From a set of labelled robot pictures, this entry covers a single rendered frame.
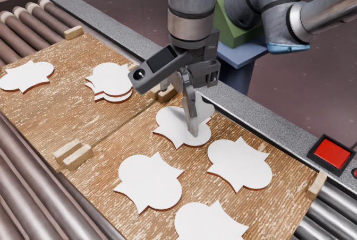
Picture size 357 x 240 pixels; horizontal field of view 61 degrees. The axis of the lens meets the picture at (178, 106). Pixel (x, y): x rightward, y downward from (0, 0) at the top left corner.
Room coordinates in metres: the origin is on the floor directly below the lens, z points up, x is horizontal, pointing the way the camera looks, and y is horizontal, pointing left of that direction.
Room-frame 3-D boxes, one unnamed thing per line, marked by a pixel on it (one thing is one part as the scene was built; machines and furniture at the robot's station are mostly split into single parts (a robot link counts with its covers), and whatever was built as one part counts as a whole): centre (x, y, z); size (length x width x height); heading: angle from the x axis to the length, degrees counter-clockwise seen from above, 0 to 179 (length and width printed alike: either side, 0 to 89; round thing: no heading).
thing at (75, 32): (0.84, 0.34, 0.95); 0.06 x 0.02 x 0.03; 138
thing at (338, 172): (0.41, -0.34, 0.92); 0.08 x 0.08 x 0.02; 47
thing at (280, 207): (0.34, -0.03, 0.93); 0.41 x 0.35 x 0.02; 49
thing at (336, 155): (0.41, -0.34, 0.92); 0.06 x 0.06 x 0.01; 47
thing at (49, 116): (0.61, 0.28, 0.93); 0.41 x 0.35 x 0.02; 48
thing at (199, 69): (0.46, -0.02, 1.13); 0.09 x 0.08 x 0.12; 118
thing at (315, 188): (0.31, -0.27, 0.95); 0.06 x 0.02 x 0.03; 139
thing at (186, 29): (0.46, -0.02, 1.21); 0.08 x 0.08 x 0.05
